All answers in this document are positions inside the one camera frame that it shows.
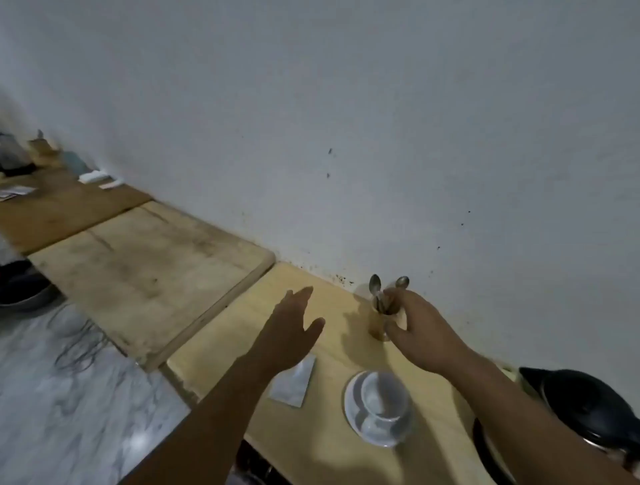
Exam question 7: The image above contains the person's left hand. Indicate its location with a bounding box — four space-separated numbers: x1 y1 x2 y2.
243 286 326 380

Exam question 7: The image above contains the person's right hand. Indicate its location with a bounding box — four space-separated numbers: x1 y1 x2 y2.
382 288 481 376

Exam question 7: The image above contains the silver foil sachet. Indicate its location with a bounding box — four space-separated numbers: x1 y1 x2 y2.
268 353 317 408

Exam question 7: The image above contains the white coffee cup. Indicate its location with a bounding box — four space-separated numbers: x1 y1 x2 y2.
359 370 415 440

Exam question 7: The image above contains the white saucer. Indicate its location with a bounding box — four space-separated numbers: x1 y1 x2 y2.
343 369 415 448

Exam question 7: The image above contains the steel kettle black handle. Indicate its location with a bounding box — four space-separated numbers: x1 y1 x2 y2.
472 367 640 485

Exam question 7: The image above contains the person's right forearm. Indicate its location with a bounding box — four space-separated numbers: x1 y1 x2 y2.
439 349 640 485

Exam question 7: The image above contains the person's left forearm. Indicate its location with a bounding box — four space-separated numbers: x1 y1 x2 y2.
119 349 291 485

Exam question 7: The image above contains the wooden spoon holder cup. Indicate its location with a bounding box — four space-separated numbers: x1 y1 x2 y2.
368 294 401 342

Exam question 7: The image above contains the short metal spoon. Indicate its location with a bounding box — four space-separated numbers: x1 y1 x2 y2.
369 273 389 314

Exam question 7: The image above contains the light wooden table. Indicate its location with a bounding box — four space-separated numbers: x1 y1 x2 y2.
159 261 526 485

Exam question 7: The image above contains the black bowl of sachets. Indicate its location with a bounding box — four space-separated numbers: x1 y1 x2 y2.
235 439 291 485

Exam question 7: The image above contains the worn stained wooden table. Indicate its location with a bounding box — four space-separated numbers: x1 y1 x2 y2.
27 199 277 372

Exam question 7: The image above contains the dark brown wooden table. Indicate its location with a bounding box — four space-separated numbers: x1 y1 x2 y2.
0 167 153 256

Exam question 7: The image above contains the black round pan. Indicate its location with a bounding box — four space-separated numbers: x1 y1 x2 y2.
0 259 59 310

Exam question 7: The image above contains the flat grey packet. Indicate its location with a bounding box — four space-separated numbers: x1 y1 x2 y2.
0 185 37 202

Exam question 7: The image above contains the brown wooden object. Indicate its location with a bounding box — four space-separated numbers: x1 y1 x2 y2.
27 129 62 167

